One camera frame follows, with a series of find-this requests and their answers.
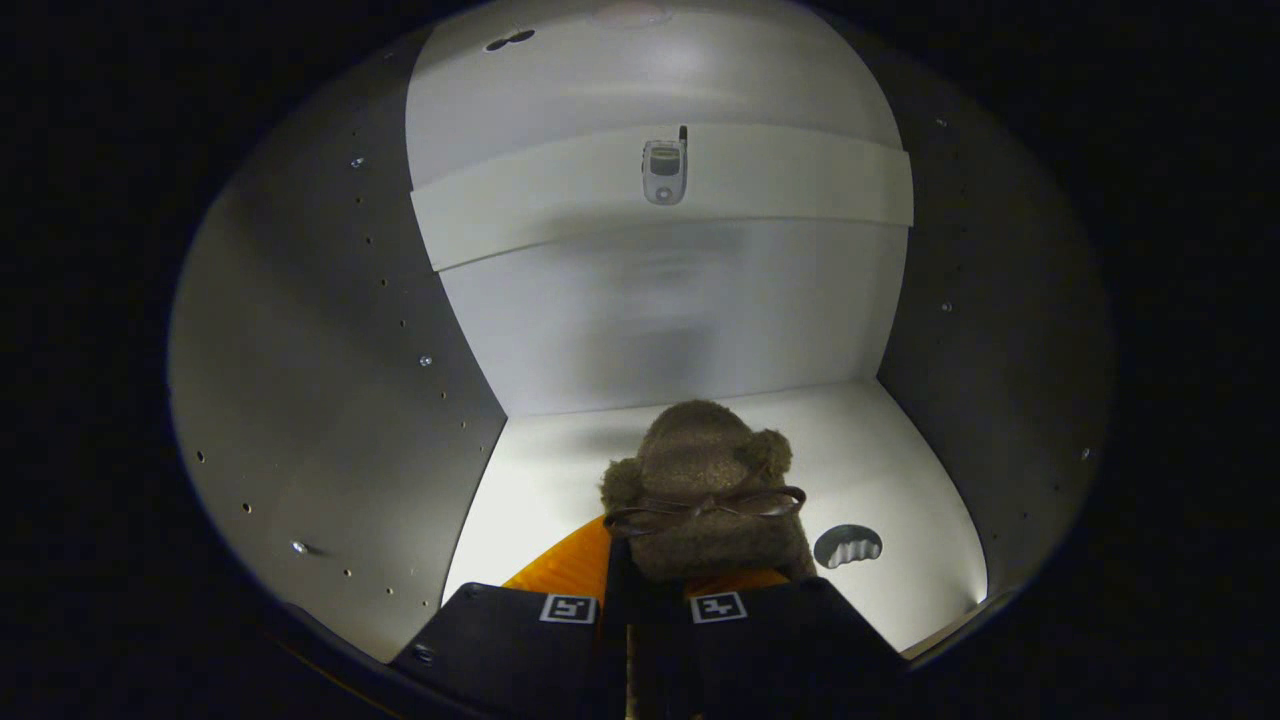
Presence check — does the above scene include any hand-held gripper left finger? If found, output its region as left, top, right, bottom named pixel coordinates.
left=392, top=515, right=631, bottom=720

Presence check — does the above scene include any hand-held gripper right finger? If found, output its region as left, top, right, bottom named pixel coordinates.
left=640, top=568, right=906, bottom=720

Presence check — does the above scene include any brown fuzzy shoe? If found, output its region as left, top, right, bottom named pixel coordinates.
left=598, top=400, right=819, bottom=588

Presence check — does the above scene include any grey shoe cabinet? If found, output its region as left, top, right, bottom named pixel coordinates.
left=168, top=0, right=1116, bottom=666

